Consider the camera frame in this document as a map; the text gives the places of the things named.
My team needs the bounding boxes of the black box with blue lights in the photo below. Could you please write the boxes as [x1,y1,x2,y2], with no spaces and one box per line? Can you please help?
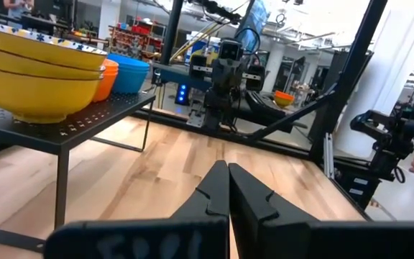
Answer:
[175,83,190,107]

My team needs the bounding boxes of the black perforated metal rack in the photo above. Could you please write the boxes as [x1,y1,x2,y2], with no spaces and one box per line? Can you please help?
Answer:
[0,91,157,253]

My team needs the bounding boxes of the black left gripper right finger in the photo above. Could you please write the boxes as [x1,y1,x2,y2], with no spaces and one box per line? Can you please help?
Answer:
[228,162,414,259]

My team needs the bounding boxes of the black box with white labels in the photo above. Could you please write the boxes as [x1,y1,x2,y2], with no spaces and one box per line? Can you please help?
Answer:
[334,163,382,212]

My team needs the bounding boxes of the black aluminium rig frame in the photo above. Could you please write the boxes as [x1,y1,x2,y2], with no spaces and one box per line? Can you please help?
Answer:
[131,0,390,222]

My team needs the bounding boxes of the shelf with red bins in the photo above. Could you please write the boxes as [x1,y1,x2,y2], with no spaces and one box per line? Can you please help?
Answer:
[109,21,165,60]

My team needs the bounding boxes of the blue screen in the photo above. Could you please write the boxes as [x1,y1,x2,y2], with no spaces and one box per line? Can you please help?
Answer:
[242,0,271,51]

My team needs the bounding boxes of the floral patterned yellow bowl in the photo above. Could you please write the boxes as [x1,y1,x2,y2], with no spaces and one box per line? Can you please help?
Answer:
[0,19,108,72]
[0,42,106,81]
[0,64,102,125]

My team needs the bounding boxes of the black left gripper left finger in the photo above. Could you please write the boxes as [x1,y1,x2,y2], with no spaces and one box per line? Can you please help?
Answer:
[44,160,231,259]

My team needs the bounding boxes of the reddish orange bowl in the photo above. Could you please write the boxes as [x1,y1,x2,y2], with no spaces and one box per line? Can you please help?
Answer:
[273,89,296,109]

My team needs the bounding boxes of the blue plastic bowl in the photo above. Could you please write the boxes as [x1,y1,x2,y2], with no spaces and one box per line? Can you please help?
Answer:
[106,53,151,73]
[111,70,150,95]
[115,67,150,76]

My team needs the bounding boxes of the person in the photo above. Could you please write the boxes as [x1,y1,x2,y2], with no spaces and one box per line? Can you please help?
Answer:
[4,0,35,19]

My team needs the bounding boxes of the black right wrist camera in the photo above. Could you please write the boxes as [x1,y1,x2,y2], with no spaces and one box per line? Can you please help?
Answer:
[221,38,244,60]

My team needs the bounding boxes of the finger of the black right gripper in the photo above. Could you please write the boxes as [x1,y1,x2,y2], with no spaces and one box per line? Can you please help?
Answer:
[227,68,244,91]
[213,67,229,90]

